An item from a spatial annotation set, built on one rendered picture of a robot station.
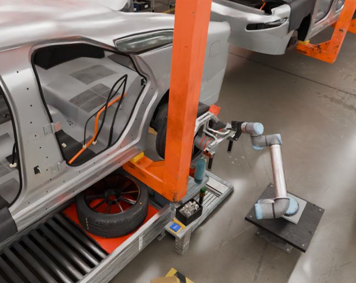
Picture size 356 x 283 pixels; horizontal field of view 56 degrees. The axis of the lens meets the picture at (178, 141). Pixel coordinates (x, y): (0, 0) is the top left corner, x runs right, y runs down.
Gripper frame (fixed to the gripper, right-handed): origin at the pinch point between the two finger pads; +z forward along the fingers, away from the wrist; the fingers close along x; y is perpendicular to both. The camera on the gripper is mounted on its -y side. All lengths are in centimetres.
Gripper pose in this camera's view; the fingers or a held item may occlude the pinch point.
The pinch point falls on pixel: (225, 129)
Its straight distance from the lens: 301.8
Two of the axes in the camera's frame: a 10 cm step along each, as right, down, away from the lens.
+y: 1.5, -9.9, 0.5
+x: -7.4, -1.4, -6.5
